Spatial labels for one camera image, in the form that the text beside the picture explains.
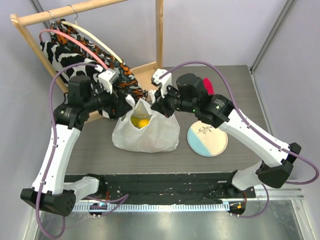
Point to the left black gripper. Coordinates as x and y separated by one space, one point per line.
119 108

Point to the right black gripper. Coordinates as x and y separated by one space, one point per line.
161 104

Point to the yellow fake orange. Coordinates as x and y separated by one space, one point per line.
143 123

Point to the white plastic bag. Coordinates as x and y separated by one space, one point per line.
161 134

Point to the yellow fake lemon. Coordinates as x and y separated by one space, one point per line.
135 121

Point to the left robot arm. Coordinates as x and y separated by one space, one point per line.
48 192

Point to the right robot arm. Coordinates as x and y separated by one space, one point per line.
191 96

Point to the orange patterned garment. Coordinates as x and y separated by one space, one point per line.
126 80

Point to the wooden clothes rack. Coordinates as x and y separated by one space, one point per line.
67 45

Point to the red cloth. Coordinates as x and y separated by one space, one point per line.
208 86

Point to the blue and cream plate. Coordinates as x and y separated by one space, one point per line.
206 140

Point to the black white zebra garment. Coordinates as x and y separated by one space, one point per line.
61 57

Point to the cream hanger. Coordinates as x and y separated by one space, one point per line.
91 36

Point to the pink hanger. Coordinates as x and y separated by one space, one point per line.
57 32

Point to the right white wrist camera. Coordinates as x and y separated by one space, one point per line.
162 79

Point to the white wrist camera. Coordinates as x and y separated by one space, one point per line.
162 79
107 78

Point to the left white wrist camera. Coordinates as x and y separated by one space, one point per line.
107 78

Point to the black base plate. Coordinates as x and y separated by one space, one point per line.
172 188

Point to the white slotted cable duct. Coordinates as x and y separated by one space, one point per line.
95 207

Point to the aluminium rail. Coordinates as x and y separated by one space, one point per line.
279 194

